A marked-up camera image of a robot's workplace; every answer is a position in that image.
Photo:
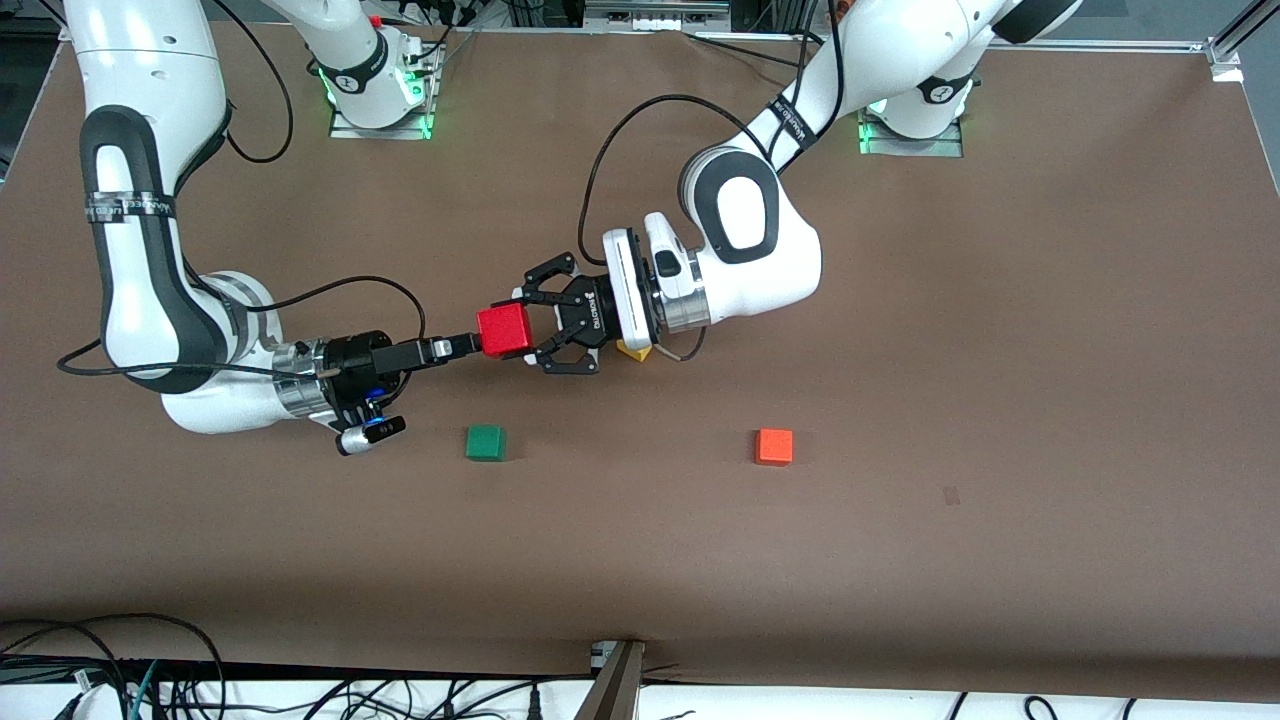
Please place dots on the brown paper table cover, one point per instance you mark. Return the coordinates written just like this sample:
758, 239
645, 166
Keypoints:
640, 550

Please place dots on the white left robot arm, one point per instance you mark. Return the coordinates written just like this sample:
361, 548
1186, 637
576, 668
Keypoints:
770, 270

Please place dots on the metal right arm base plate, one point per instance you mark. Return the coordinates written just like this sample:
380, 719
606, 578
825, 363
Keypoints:
380, 133

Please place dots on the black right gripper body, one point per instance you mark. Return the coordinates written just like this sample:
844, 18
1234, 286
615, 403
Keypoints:
362, 362

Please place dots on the grey metal post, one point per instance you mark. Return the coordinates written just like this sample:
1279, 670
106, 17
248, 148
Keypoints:
615, 690

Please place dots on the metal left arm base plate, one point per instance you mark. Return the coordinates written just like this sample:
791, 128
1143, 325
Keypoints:
910, 148

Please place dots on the grey metal rail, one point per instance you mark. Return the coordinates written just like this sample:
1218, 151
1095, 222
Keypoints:
655, 15

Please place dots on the green wooden block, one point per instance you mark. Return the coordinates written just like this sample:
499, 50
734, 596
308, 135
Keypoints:
485, 444

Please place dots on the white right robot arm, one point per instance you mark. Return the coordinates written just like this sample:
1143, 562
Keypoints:
140, 300

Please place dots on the orange wooden block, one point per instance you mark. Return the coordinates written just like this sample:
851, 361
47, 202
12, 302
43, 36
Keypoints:
774, 448

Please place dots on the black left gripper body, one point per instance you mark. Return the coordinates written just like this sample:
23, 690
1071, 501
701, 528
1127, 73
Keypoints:
585, 315

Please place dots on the yellow wooden block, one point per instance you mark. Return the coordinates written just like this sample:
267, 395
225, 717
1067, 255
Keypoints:
633, 352

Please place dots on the small aluminium bracket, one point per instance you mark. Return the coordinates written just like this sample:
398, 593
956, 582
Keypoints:
600, 655

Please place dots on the red wooden block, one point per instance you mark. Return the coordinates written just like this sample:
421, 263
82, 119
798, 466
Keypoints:
503, 332

